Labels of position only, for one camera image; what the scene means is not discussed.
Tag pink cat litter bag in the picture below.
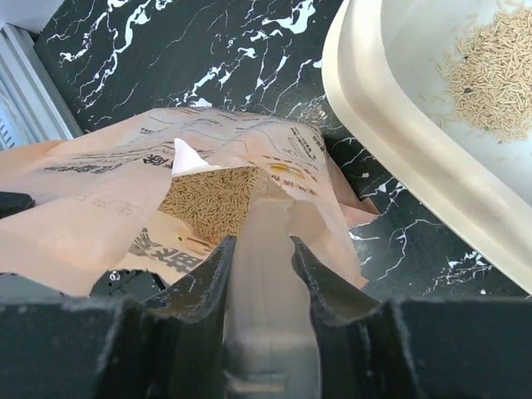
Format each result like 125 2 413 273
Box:
1 107 377 296

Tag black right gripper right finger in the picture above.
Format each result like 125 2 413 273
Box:
292 238 531 398

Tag tan cat litter pellets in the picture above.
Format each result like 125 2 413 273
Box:
421 1 531 144

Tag beige plastic litter box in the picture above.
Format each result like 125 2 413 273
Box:
322 1 531 290

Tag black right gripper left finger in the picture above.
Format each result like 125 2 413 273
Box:
1 236 236 398

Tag clear plastic scoop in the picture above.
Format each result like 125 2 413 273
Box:
224 199 321 398

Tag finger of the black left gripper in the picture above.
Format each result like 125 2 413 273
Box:
0 191 34 219

